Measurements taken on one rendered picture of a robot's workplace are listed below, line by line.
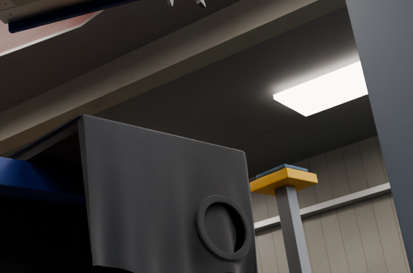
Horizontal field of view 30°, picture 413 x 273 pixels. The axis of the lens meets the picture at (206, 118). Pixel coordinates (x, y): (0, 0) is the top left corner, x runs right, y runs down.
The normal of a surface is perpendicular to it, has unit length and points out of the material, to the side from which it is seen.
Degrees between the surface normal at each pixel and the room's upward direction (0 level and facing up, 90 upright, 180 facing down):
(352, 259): 90
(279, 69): 180
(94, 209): 93
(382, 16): 90
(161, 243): 99
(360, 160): 90
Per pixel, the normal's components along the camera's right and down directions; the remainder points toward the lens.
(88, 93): -0.56, -0.25
